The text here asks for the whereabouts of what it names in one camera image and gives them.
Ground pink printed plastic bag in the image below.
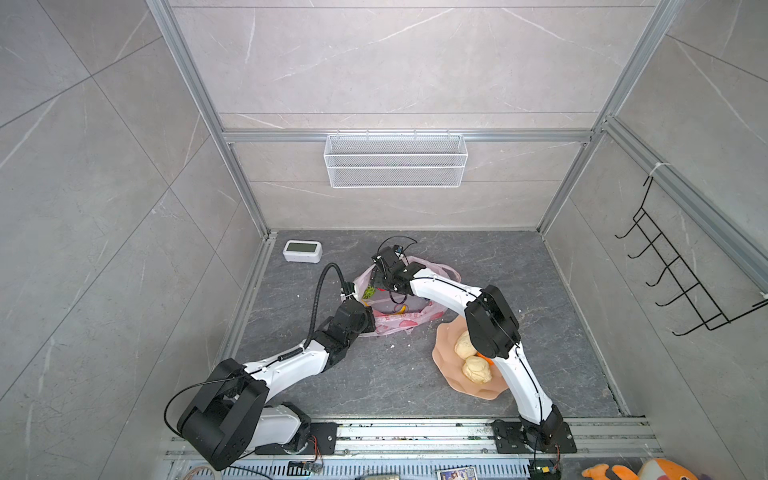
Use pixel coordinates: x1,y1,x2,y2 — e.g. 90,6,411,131
353,265,448,337

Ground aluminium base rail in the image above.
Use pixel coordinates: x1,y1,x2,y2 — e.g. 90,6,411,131
155,417,664,479

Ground white digital clock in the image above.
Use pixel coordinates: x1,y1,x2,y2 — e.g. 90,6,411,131
282,239,323,264

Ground peach scalloped plastic bowl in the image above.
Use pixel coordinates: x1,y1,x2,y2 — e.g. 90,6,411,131
432,317,508,400

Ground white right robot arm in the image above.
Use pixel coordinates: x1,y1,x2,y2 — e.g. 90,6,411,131
372,247,576,454

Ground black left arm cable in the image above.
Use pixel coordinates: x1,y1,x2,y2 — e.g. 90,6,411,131
304,262,355,349

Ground orange plush toy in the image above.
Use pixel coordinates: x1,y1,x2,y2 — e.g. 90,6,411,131
581,458,711,480

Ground black wire hook rack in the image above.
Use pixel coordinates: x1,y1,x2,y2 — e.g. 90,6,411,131
614,175,767,337

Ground large orange fake orange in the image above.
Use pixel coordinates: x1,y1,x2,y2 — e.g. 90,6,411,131
476,353,494,365

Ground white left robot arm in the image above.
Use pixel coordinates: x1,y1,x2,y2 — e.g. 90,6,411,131
171,298,375,471

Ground white wire mesh basket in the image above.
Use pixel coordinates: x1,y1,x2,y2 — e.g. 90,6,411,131
323,133,469,189

